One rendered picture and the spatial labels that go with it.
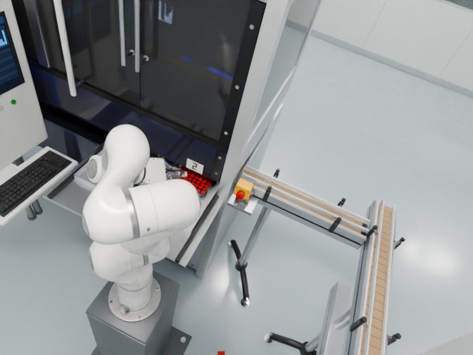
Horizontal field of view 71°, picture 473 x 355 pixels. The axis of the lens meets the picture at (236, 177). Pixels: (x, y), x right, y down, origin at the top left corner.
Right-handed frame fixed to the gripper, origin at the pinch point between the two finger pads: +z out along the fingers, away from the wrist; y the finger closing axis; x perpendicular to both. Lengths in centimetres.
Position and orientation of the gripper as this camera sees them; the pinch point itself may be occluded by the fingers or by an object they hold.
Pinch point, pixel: (174, 173)
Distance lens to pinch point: 126.8
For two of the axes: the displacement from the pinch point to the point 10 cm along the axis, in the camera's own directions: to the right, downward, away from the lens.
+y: 1.2, 9.8, -1.5
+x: 7.6, -1.9, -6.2
